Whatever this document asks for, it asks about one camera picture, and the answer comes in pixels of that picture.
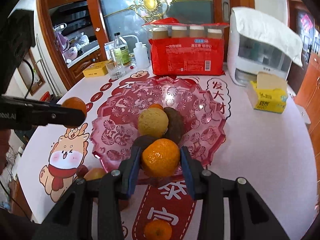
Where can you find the yellow flat box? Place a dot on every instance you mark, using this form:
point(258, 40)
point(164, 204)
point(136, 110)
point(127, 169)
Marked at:
point(96, 69)

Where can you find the clear drinking glass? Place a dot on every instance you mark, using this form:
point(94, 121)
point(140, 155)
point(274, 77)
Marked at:
point(115, 70)

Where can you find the red yellow apple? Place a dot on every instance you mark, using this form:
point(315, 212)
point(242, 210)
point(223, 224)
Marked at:
point(94, 173)

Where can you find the printed white tablecloth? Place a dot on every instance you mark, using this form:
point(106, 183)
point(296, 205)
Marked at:
point(273, 151)

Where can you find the small glass jar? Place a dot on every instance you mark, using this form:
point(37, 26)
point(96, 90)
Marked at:
point(132, 59)

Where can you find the person left hand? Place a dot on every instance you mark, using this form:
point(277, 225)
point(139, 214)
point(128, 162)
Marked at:
point(4, 147)

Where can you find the pink glass fruit bowl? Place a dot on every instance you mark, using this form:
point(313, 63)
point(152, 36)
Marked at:
point(175, 109)

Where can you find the small orange tangerine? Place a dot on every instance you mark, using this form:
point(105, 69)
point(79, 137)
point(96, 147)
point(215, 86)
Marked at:
point(75, 103)

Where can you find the clear glass bottle green label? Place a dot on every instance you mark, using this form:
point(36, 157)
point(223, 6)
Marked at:
point(121, 50)

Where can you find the dark red lychee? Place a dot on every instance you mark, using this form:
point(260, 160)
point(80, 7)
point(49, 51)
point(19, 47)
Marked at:
point(81, 171)

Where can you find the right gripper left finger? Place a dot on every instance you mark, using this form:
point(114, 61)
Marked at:
point(71, 217)

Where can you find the white cloth on appliance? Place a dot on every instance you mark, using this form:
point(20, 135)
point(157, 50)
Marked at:
point(262, 27)

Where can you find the dark green avocado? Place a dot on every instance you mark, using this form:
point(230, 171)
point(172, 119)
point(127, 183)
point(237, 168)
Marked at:
point(144, 141)

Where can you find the yellow tissue box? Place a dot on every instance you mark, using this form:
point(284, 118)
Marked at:
point(268, 93)

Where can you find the white squeeze bottle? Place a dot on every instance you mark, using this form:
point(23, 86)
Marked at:
point(141, 53)

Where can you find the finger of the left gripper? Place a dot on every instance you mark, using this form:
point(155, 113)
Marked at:
point(45, 114)

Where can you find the yellow pear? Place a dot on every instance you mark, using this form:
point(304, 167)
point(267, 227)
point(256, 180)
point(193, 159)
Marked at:
point(154, 122)

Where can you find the dark overripe banana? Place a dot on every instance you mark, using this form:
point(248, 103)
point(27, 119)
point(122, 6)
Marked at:
point(175, 129)

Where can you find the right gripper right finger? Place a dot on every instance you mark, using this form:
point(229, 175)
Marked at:
point(230, 208)

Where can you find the red paper cup package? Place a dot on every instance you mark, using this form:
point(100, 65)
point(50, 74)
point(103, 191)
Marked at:
point(186, 49)

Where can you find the white countertop appliance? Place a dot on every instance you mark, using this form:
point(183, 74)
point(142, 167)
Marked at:
point(247, 57)

